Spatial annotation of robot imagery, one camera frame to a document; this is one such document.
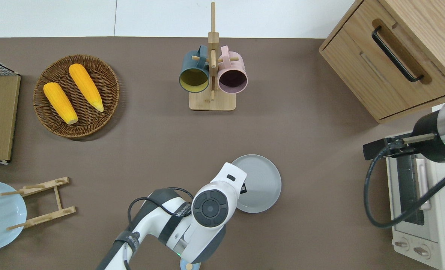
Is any dark blue mug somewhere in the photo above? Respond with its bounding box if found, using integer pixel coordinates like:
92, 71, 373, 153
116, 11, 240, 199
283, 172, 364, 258
179, 45, 211, 94

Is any yellow corn cob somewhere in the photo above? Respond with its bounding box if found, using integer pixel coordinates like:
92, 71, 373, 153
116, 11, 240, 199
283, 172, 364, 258
43, 82, 79, 125
69, 63, 105, 113

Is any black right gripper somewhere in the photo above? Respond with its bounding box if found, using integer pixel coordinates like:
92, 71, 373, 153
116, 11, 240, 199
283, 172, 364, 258
363, 136, 415, 161

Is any brown wicker basket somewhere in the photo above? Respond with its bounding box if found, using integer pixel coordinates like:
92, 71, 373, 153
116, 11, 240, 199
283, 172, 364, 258
33, 54, 120, 139

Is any gray plate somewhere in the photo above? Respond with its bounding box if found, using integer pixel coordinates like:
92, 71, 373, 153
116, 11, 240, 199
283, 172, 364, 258
231, 154, 283, 214

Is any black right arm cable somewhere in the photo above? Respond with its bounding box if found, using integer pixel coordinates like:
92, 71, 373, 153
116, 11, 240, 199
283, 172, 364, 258
364, 145, 445, 230

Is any wooden mug rack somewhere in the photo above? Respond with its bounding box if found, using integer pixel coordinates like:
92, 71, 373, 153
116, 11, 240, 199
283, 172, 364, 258
189, 2, 240, 111

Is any pink mug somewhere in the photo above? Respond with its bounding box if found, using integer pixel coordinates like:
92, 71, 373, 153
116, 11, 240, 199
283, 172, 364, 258
217, 45, 249, 95

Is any black drawer handle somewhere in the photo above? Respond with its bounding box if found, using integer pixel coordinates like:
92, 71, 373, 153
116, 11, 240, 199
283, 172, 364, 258
371, 25, 425, 83

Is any brown table mat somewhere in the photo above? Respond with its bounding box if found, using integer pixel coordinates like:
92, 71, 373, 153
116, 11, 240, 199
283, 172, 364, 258
0, 36, 445, 270

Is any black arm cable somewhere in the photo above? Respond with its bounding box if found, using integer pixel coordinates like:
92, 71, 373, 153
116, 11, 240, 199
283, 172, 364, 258
364, 145, 445, 230
127, 186, 195, 240

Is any wooden drawer cabinet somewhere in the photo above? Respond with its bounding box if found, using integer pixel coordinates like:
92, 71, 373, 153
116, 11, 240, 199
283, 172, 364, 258
319, 0, 445, 125

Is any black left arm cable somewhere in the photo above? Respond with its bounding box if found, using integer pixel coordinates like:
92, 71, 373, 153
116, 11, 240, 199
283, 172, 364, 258
127, 186, 195, 240

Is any wooden plate rack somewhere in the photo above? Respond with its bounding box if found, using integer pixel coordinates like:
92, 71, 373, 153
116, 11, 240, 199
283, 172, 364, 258
0, 177, 77, 231

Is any white toaster oven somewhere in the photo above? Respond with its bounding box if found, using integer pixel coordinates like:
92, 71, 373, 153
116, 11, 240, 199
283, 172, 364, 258
385, 130, 445, 270

